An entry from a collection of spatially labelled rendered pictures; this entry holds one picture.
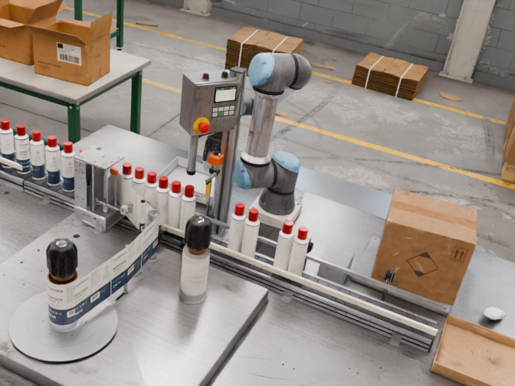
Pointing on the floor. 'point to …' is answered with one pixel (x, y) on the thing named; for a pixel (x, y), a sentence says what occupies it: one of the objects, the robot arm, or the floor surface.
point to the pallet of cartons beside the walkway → (509, 148)
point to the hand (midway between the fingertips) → (205, 168)
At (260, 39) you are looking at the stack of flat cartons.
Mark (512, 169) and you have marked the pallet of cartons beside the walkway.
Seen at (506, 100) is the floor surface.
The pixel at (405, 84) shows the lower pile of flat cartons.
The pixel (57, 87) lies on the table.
